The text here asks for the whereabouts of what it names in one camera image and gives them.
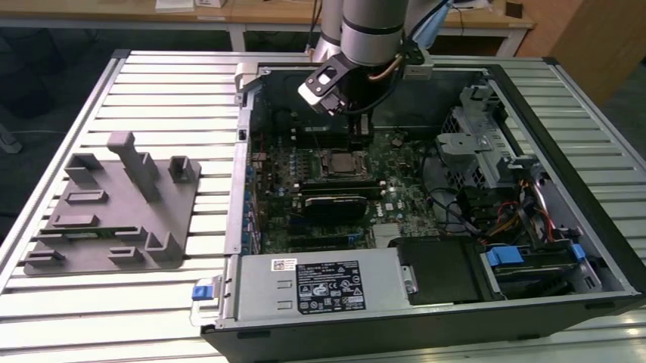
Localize metal socket cover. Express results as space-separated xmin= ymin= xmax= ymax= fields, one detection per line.
xmin=320 ymin=150 xmax=371 ymax=179

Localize CPU socket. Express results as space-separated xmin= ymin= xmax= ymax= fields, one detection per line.
xmin=318 ymin=148 xmax=374 ymax=182

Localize green RAM stick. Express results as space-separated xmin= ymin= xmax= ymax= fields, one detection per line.
xmin=300 ymin=185 xmax=383 ymax=200
xmin=43 ymin=225 xmax=140 ymax=240

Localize silver metal drive cage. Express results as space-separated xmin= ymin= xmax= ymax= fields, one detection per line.
xmin=433 ymin=85 xmax=523 ymax=192

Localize green motherboard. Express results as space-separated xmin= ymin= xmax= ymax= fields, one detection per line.
xmin=246 ymin=128 xmax=441 ymax=255

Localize black graphics card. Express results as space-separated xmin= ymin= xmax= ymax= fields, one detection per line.
xmin=300 ymin=194 xmax=374 ymax=229

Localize small silver heatsink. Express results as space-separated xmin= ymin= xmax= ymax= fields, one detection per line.
xmin=371 ymin=222 xmax=404 ymax=244

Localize black expansion slot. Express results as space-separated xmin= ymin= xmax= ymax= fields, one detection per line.
xmin=288 ymin=234 xmax=350 ymax=247

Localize wooden desk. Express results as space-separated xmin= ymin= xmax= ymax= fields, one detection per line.
xmin=0 ymin=0 xmax=537 ymax=57

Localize wooden cabinet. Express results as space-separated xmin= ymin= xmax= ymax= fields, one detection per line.
xmin=517 ymin=0 xmax=646 ymax=105

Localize blue disk carrier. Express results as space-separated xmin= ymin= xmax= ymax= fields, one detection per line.
xmin=482 ymin=241 xmax=590 ymax=298

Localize silver power supply unit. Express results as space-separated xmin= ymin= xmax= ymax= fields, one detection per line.
xmin=215 ymin=252 xmax=413 ymax=330

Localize grey parts rack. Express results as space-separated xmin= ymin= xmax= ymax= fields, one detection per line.
xmin=23 ymin=131 xmax=204 ymax=279

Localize black open PC case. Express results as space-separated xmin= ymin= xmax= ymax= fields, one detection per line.
xmin=199 ymin=62 xmax=646 ymax=363

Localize grey metal leg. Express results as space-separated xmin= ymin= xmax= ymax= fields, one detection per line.
xmin=0 ymin=120 xmax=24 ymax=154

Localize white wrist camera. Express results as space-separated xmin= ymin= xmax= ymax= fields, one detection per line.
xmin=296 ymin=55 xmax=352 ymax=117

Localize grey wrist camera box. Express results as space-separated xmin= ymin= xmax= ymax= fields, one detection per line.
xmin=402 ymin=52 xmax=435 ymax=81

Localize yellow wire bundle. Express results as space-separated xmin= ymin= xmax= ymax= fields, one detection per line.
xmin=482 ymin=211 xmax=523 ymax=243

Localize red wire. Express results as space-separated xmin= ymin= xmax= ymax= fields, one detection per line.
xmin=535 ymin=181 xmax=559 ymax=243

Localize silver handle with blue tab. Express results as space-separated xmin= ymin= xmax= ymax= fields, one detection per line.
xmin=188 ymin=275 xmax=224 ymax=328

